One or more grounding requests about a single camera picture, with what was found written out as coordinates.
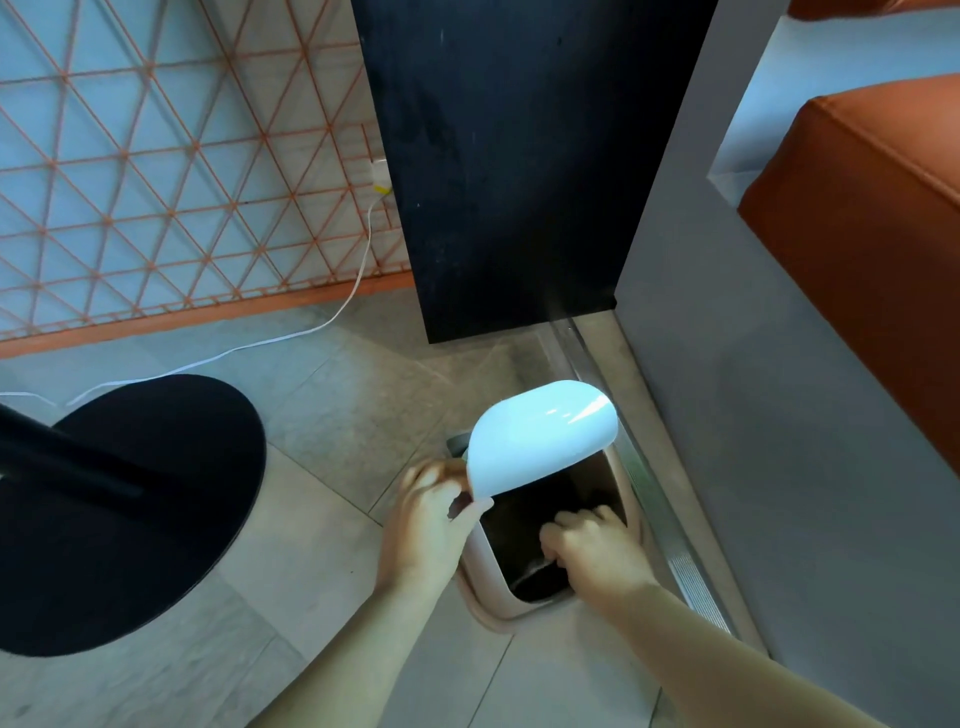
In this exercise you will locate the white trash bin lid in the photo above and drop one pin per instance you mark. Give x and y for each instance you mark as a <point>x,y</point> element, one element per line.
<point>540,435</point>

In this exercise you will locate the black bin liner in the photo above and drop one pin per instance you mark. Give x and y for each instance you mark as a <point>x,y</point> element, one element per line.
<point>525,525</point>

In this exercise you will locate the person's right hand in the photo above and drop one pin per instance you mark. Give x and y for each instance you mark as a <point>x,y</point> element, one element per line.
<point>600,559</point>

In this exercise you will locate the person's right thumb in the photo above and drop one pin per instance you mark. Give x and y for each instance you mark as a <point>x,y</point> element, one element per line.
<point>555,544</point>

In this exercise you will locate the orange leather cushion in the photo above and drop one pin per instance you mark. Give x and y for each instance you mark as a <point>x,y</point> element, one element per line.
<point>877,7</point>

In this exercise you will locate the person's right forearm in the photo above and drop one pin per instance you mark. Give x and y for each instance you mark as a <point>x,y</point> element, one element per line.
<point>720,667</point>

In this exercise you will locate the beige trash bin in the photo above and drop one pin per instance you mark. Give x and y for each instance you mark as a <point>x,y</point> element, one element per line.
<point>487,592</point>

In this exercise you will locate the person's left forearm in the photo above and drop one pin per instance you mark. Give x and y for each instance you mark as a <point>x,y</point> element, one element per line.
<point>367,660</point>

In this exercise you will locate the person's left thumb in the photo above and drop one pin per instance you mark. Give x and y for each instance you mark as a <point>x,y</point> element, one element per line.
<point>474,517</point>

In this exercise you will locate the black round-base stand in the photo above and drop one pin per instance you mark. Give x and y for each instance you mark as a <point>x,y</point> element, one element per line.
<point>150,510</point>

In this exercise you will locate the metal floor track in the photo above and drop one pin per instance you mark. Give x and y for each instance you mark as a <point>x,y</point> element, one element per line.
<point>660,517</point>

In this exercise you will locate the white plug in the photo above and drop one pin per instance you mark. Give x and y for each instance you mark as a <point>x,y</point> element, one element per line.
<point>382,176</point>

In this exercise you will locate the person's left hand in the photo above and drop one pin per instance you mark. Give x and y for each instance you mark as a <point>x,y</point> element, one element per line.
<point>420,536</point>

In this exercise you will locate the black cabinet panel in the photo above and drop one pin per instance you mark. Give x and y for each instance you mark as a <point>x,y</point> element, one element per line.
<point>525,165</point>

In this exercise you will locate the orange leather sofa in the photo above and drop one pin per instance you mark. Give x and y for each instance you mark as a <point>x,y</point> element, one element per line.
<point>870,247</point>

